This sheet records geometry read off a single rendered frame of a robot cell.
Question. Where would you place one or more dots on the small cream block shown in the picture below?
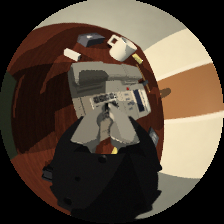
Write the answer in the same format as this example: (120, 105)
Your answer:
(72, 54)

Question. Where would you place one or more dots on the yellow sticky note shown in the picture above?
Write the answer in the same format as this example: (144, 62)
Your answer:
(137, 58)
(114, 150)

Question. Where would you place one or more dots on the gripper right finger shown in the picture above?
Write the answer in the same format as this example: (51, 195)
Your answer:
(126, 132)

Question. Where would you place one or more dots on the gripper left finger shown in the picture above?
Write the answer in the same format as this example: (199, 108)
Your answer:
(83, 132)

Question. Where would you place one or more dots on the white mug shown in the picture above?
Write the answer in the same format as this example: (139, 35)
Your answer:
(122, 49)

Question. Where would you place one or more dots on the grey telephone handset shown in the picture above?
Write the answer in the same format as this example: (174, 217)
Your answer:
(85, 74)

